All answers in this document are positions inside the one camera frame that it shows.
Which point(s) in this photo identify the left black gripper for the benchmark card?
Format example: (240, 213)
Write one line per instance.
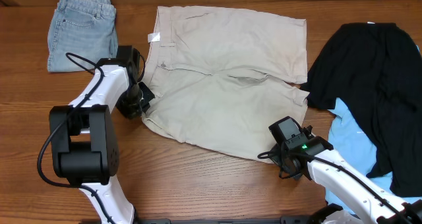
(145, 94)

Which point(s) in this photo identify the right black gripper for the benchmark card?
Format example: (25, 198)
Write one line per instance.
(275, 158)

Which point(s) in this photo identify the beige shorts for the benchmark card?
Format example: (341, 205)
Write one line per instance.
(221, 76)

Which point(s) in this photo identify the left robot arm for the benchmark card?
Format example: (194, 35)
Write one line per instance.
(82, 136)

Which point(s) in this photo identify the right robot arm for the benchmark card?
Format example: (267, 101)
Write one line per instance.
(329, 169)

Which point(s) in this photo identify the light blue garment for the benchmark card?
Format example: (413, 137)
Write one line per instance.
(353, 145)

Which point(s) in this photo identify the folded light blue jeans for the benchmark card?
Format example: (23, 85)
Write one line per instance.
(85, 28)

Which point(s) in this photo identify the black garment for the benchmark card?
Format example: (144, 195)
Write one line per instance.
(375, 69)

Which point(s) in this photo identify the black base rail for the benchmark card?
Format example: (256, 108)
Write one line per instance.
(230, 220)

